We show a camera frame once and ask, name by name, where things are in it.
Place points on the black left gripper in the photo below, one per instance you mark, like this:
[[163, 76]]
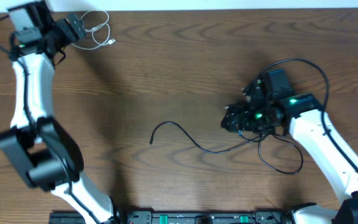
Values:
[[66, 25]]

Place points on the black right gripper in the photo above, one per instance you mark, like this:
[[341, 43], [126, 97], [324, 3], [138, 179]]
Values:
[[245, 111]]

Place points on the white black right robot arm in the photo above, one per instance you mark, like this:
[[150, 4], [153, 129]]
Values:
[[272, 102]]

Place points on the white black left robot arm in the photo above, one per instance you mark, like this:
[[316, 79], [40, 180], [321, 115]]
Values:
[[41, 151]]

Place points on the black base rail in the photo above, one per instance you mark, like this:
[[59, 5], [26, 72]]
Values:
[[261, 217]]

